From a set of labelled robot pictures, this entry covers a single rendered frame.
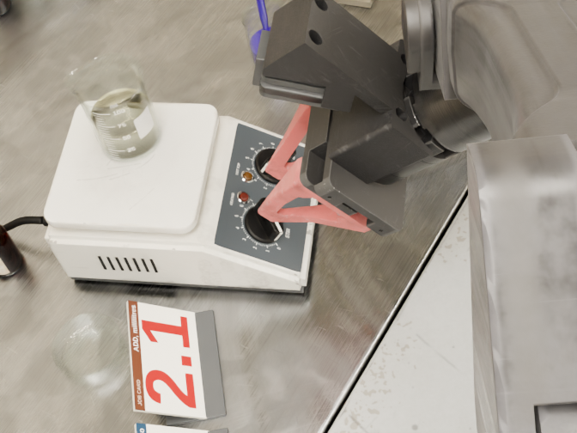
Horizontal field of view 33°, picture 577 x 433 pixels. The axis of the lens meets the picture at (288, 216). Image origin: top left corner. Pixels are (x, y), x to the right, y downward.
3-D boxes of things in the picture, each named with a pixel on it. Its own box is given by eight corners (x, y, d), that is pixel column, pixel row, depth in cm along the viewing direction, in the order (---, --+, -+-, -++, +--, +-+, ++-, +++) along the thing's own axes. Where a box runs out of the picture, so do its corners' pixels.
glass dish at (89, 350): (102, 399, 75) (94, 387, 73) (45, 371, 77) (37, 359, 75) (142, 340, 77) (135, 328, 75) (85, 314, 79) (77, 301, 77)
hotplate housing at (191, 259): (324, 166, 85) (317, 106, 78) (307, 299, 78) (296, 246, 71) (81, 156, 88) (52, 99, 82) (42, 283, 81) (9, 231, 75)
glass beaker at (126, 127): (171, 115, 79) (148, 45, 72) (159, 169, 76) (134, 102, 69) (99, 114, 80) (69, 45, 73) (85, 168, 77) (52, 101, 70)
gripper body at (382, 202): (306, 195, 58) (400, 149, 53) (325, 65, 64) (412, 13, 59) (380, 242, 61) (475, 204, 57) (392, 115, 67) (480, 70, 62)
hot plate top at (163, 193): (221, 110, 79) (220, 102, 78) (195, 235, 73) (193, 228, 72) (81, 106, 81) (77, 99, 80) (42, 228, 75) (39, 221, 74)
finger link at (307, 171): (221, 221, 64) (321, 171, 58) (239, 134, 68) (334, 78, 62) (296, 265, 68) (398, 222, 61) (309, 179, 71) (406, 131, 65)
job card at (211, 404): (214, 311, 78) (204, 285, 75) (227, 416, 73) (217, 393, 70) (138, 325, 78) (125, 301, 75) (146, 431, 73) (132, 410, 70)
